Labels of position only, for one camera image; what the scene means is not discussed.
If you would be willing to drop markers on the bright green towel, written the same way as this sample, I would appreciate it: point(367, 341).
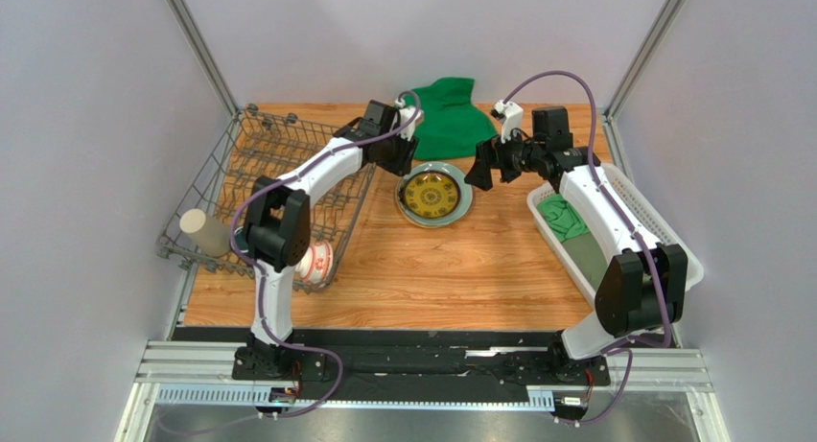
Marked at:
point(562, 219)

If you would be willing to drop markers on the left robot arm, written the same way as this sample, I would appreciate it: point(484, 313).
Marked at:
point(277, 227)

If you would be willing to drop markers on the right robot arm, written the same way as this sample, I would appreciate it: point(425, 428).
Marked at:
point(644, 284)

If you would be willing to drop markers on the white plastic basket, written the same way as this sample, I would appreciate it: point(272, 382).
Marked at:
point(639, 205)

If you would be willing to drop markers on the dark green mug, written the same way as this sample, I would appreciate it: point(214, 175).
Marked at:
point(241, 244)

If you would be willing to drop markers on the olive green cloth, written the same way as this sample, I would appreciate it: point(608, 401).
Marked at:
point(588, 257)

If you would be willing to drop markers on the green cloth on table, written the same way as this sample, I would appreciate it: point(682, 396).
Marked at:
point(452, 125)

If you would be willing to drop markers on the yellow patterned small plate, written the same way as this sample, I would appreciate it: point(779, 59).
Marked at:
point(430, 195)

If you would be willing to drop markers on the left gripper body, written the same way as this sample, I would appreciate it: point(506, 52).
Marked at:
point(396, 154)

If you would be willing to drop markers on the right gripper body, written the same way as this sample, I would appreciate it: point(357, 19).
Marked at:
point(491, 160)

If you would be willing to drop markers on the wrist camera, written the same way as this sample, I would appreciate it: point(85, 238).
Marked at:
point(407, 119)
point(509, 115)

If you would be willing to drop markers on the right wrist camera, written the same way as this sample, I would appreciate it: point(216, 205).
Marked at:
point(509, 115)

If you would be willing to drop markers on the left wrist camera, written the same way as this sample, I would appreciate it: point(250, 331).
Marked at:
point(407, 119)

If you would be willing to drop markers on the light blue flower plate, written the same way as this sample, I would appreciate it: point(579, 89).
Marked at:
point(467, 195)

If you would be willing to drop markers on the white orange patterned bowl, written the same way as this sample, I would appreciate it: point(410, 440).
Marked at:
point(316, 265)

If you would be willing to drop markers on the grey wire dish rack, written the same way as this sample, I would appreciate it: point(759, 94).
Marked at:
point(257, 143)

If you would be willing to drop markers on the beige cup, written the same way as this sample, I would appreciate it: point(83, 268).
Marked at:
point(208, 233)

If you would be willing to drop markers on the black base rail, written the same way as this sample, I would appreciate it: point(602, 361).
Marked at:
point(418, 366)

